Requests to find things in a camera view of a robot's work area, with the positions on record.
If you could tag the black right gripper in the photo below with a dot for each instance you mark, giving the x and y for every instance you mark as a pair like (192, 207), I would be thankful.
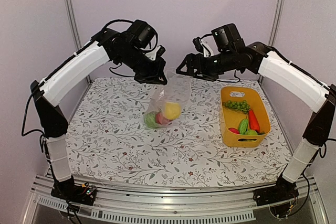
(190, 58)

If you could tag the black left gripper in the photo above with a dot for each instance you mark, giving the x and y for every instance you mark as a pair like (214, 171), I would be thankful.
(154, 77)

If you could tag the clear zip top bag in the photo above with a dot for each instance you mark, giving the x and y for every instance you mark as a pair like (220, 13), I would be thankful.
(177, 89)

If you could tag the green guava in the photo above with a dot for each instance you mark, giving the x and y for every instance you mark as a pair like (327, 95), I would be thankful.
(149, 120)
(251, 132)

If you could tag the yellow lemon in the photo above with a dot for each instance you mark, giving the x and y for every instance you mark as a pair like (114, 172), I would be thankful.
(171, 110)

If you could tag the red apple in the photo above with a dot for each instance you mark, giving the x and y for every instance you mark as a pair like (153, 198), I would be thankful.
(160, 119)

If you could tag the yellow plastic basket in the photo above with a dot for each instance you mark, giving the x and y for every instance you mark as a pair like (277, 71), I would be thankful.
(230, 118)

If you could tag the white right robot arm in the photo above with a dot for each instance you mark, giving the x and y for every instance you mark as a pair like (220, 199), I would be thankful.
(270, 63)

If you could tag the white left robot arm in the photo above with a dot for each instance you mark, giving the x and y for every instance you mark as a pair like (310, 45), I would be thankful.
(128, 48)

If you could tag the green grape bunch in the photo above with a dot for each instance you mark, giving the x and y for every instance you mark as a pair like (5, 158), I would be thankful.
(241, 106)

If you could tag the red tomato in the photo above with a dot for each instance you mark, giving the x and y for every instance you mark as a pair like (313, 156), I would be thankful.
(234, 130)

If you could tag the orange carrot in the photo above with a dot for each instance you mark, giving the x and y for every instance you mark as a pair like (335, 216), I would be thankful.
(253, 122)

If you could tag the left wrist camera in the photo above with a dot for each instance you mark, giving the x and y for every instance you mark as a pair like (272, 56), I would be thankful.
(145, 39)

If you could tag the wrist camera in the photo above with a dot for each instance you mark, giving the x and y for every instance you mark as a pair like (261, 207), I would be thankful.
(226, 38)
(145, 39)

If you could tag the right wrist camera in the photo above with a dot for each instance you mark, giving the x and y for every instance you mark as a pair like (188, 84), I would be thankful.
(226, 38)

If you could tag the left aluminium post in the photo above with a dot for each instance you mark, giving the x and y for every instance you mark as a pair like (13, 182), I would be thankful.
(73, 24)

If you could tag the aluminium post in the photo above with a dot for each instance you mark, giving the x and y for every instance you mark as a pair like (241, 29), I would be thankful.
(276, 22)
(73, 24)

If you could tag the right aluminium post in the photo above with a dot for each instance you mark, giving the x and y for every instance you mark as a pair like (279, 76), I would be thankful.
(276, 22)

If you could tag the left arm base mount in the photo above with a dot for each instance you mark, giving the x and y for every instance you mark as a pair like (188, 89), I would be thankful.
(83, 194)

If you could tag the aluminium front rail frame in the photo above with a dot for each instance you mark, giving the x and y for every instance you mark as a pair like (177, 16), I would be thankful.
(118, 202)

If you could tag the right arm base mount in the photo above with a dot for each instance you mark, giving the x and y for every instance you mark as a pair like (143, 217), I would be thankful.
(279, 193)

